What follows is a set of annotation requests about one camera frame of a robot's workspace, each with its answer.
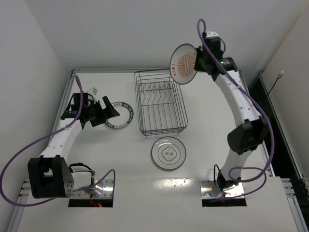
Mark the green rimmed white plate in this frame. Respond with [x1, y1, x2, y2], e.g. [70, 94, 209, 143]
[105, 101, 134, 130]

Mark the orange sunburst pattern plate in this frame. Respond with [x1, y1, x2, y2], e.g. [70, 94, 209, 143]
[169, 43, 197, 85]

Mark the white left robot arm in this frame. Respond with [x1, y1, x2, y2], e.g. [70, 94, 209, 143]
[28, 93, 120, 199]

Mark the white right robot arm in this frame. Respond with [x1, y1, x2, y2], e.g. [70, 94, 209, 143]
[195, 32, 268, 190]

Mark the grey rimmed white plate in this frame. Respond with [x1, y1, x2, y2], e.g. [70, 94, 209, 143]
[151, 136, 187, 172]

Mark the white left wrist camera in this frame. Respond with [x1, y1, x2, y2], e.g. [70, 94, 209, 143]
[87, 87, 98, 98]

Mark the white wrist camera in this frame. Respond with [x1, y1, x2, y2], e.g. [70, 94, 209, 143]
[87, 87, 98, 98]
[202, 31, 219, 38]

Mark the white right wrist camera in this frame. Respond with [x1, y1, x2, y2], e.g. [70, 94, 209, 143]
[202, 31, 219, 38]

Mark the metal wire dish rack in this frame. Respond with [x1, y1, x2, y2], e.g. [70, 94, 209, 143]
[134, 69, 188, 137]

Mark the black wall cable with plug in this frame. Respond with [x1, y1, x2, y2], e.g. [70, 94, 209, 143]
[267, 71, 285, 96]

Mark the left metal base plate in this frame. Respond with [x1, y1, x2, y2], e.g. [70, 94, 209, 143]
[70, 179, 114, 200]

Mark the metal base plate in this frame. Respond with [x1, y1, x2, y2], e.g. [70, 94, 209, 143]
[199, 179, 244, 200]
[70, 179, 114, 200]

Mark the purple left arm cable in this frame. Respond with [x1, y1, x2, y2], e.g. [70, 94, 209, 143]
[0, 74, 116, 207]

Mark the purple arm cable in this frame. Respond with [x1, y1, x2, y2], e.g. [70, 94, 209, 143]
[0, 74, 116, 207]
[197, 18, 275, 203]

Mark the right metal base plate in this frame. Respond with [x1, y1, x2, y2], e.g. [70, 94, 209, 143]
[199, 179, 244, 200]

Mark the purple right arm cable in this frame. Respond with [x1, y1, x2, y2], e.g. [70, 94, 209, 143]
[197, 18, 275, 203]

